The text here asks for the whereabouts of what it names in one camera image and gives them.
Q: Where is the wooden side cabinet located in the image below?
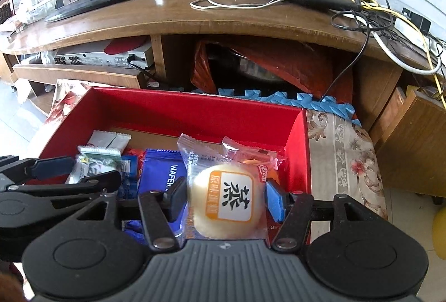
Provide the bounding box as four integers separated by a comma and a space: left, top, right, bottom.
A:
370, 87, 445, 197

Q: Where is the white steamed cake packet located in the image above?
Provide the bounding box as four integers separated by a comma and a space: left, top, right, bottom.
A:
178, 134, 268, 240

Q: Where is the blue wafer biscuit packet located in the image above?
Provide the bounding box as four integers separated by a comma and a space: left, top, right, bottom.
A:
124, 149, 188, 245

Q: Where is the red snack packet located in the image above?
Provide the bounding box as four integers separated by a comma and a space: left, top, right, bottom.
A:
121, 147, 145, 179

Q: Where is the wooden TV stand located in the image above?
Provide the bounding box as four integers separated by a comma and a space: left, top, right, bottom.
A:
1, 0, 432, 128

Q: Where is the red bag under stand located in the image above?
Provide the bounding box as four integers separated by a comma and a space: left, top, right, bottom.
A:
190, 36, 353, 103

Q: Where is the green white wafer packet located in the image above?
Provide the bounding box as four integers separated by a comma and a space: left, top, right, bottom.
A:
66, 146, 122, 184

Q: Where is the blue foam mat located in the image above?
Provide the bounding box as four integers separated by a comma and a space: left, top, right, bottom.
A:
218, 89, 361, 126

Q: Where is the red cardboard box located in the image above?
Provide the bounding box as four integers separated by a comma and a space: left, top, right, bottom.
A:
37, 88, 311, 193

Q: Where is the yellow cable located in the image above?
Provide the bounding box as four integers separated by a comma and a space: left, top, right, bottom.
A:
282, 0, 446, 111

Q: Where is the floral table cloth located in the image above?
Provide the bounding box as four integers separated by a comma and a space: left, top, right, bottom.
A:
50, 87, 386, 238

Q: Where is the black cable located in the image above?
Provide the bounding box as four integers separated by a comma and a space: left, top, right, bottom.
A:
320, 5, 395, 104

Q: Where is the blue white candy packet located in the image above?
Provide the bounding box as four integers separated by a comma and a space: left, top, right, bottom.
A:
118, 155, 139, 199

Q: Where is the white power strip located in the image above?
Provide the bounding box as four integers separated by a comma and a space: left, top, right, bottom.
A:
395, 18, 438, 56

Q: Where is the meat floss cake packet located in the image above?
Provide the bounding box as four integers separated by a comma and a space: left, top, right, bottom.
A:
222, 137, 287, 184

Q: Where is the gold snack packet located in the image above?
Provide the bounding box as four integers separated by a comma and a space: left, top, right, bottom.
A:
86, 130, 132, 153

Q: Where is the white set-top box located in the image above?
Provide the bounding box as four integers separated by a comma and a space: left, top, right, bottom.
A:
20, 38, 155, 70

